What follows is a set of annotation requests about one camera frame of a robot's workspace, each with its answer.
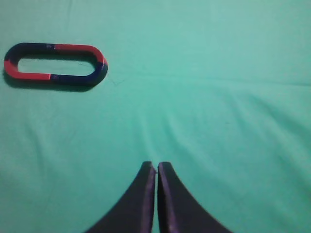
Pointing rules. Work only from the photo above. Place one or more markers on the left red-blue horseshoe magnet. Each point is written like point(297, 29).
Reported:
point(92, 79)

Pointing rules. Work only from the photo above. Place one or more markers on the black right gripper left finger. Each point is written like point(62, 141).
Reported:
point(134, 211)

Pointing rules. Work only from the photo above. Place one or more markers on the green cloth backdrop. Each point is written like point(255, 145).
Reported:
point(219, 88)

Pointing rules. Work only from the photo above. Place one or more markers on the blue-red horseshoe magnet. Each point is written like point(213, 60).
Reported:
point(16, 52)

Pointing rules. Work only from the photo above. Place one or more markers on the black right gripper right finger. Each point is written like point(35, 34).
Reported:
point(178, 211)

